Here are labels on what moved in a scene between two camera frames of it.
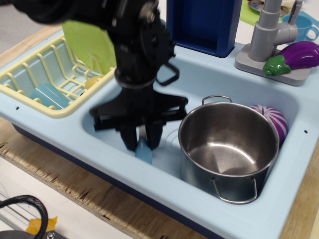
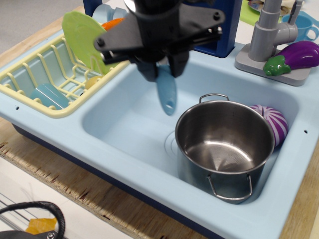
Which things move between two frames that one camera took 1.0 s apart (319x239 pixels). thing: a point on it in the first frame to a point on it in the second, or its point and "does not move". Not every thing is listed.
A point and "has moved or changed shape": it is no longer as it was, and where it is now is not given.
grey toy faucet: x=264 y=36 does not move
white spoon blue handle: x=143 y=151 has moved or changed shape
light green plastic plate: x=88 y=41 does not move
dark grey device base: x=18 y=234 does not move
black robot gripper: x=139 y=106 to x=161 y=29
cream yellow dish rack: x=52 y=79 does not move
